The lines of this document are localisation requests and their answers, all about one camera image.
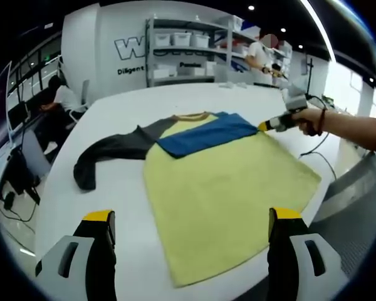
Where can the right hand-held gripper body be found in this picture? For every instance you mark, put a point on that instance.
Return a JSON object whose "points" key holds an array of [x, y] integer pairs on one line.
{"points": [[296, 100]]}

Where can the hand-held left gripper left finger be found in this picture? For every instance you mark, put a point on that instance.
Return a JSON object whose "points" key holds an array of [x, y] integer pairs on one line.
{"points": [[103, 260]]}

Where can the small white object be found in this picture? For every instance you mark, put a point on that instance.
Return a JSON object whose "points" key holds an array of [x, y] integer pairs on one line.
{"points": [[242, 85], [226, 85]]}

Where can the grey metal shelving rack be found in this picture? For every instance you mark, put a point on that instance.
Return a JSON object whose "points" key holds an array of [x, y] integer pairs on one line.
{"points": [[219, 47]]}

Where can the yellow garment with blue and dark sleeves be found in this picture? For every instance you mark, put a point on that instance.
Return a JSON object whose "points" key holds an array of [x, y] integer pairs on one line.
{"points": [[219, 188]]}

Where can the grey mesh office chair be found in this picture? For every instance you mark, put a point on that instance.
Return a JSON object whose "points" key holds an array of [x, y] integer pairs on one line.
{"points": [[354, 200]]}

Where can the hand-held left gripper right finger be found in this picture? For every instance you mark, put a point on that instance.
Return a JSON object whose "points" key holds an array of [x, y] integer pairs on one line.
{"points": [[282, 260]]}

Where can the white storage bin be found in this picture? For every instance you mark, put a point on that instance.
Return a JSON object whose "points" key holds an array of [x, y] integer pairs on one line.
{"points": [[181, 40], [163, 39], [201, 40]]}

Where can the black light stand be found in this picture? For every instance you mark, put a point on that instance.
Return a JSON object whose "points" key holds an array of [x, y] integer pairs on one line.
{"points": [[309, 75]]}

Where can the person's right hand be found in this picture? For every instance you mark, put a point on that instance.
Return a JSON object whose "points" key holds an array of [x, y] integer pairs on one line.
{"points": [[310, 122]]}

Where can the white flat box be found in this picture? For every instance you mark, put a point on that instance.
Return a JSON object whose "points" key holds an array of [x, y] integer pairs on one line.
{"points": [[165, 73]]}

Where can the ceiling light strip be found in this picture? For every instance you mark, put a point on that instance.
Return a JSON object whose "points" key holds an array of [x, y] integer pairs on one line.
{"points": [[321, 28]]}

